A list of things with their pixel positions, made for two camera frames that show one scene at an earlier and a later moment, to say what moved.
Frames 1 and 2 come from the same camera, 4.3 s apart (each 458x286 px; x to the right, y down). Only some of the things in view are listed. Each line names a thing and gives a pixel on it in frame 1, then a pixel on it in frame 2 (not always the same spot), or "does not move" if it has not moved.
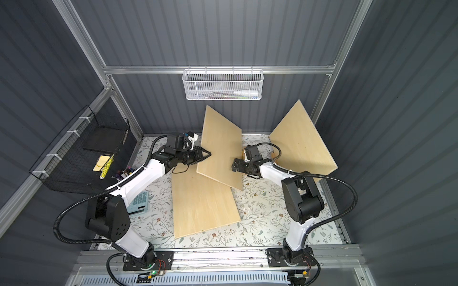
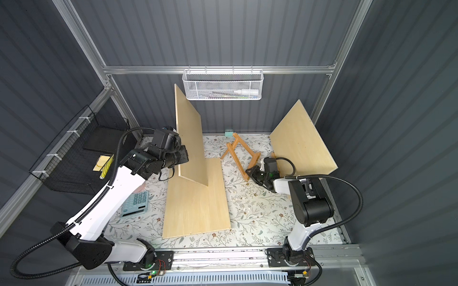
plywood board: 222,139 to 191,128
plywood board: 301,146 does not move
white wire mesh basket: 222,84 does not move
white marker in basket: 246,92 does not move
